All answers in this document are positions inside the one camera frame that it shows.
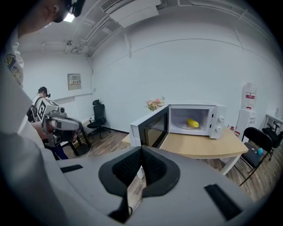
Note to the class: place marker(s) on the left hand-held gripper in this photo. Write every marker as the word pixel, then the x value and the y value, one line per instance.
pixel 66 125

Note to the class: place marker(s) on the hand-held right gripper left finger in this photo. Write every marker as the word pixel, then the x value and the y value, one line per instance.
pixel 117 176

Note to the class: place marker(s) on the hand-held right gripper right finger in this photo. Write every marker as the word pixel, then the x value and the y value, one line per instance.
pixel 163 176

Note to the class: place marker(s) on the yellow corn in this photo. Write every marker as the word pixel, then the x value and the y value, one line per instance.
pixel 192 123

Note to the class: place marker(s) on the white microwave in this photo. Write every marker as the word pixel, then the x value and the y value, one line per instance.
pixel 192 107

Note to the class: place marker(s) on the glass microwave turntable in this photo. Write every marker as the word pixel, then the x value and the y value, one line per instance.
pixel 184 126

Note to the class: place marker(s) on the black-legged desk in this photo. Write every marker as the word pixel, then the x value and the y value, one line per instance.
pixel 85 143

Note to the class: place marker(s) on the black office chair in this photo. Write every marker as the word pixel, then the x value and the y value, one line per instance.
pixel 98 114
pixel 275 134

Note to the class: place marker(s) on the wooden table with white legs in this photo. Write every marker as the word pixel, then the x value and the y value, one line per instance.
pixel 199 145

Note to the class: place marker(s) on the pink flower bouquet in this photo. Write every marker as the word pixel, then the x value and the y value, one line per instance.
pixel 154 104

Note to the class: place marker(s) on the white water dispenser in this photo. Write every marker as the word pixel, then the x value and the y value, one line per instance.
pixel 244 120

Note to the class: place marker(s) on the small teal object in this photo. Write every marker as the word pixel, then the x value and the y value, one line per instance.
pixel 260 151

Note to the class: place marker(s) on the black folding chair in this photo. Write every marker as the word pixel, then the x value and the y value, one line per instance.
pixel 257 136

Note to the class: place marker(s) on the ceiling light panel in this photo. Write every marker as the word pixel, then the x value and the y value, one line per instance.
pixel 69 17

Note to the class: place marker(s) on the person's head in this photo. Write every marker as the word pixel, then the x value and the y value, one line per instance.
pixel 37 13

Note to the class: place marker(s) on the clear water jug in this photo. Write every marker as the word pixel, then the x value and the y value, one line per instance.
pixel 249 92

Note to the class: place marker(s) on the white desk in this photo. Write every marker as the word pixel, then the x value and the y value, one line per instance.
pixel 274 118

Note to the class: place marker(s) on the white air conditioner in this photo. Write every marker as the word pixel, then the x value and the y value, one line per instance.
pixel 132 11

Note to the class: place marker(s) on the grey wall electrical box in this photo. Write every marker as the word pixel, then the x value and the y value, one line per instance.
pixel 74 82

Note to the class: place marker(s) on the black head-worn camera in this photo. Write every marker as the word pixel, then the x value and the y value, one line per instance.
pixel 77 7

